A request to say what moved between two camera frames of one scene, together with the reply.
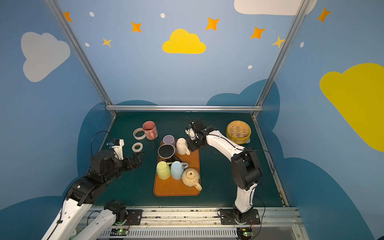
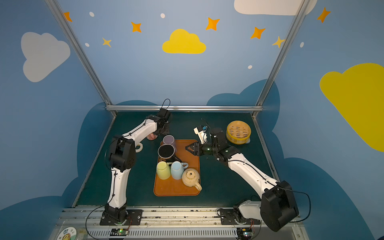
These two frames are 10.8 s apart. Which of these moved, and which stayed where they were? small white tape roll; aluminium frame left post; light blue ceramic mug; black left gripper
Moved: black left gripper
Stayed: light blue ceramic mug; small white tape roll; aluminium frame left post
